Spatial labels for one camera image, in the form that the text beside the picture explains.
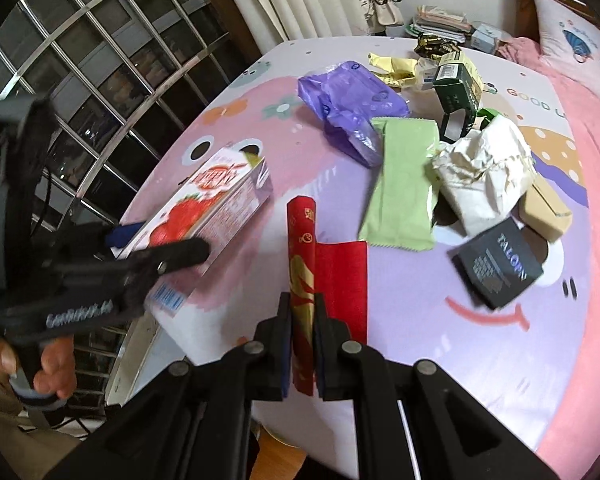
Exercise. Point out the small bright green packet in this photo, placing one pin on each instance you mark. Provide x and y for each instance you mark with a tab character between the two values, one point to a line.
490	117

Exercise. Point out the grey-blue box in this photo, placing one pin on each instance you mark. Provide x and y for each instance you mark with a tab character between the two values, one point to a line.
487	37

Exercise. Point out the purple plastic bag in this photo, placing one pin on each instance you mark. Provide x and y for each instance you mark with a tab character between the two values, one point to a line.
350	95

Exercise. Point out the person's left hand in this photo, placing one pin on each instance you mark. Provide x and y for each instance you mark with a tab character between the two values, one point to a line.
55	366

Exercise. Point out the white crumpled paper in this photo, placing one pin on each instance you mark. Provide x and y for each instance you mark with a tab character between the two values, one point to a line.
480	180

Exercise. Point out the metal window grille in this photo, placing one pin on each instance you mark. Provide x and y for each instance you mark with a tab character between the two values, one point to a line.
120	60

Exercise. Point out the cartoon printed sheet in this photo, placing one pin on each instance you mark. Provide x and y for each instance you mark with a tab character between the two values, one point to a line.
405	310

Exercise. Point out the yellow wrapper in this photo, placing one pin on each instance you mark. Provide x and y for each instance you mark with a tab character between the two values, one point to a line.
395	67

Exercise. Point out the white pillow with print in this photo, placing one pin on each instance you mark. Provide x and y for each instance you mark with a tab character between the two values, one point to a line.
570	25

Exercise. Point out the red and gold paper packet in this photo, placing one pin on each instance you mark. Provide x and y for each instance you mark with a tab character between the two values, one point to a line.
340	280

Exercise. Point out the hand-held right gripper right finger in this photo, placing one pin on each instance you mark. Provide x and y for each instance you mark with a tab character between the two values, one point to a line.
321	350

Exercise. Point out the beige box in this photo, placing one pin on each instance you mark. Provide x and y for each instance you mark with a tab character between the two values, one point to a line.
545	215

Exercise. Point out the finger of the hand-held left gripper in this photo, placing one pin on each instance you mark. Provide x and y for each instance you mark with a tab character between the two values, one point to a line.
125	235
175	256

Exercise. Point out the light green wrapper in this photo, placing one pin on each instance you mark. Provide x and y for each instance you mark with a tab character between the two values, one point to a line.
400	195

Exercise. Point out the dark green carton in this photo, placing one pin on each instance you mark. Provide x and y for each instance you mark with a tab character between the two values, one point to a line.
455	90

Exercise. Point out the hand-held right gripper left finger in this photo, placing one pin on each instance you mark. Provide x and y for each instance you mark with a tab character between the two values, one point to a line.
285	350

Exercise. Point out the small black carton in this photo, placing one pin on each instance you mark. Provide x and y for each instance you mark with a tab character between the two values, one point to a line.
500	265

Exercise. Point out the pink blanket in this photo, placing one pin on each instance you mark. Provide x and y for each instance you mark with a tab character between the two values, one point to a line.
595	170

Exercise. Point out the black and gold wrapper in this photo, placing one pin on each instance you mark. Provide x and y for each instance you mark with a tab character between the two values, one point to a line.
432	45

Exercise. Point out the wooden headboard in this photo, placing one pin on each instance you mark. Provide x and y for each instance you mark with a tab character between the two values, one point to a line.
525	0

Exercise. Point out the strawberry print carton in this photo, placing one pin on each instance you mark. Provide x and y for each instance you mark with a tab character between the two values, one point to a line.
190	210

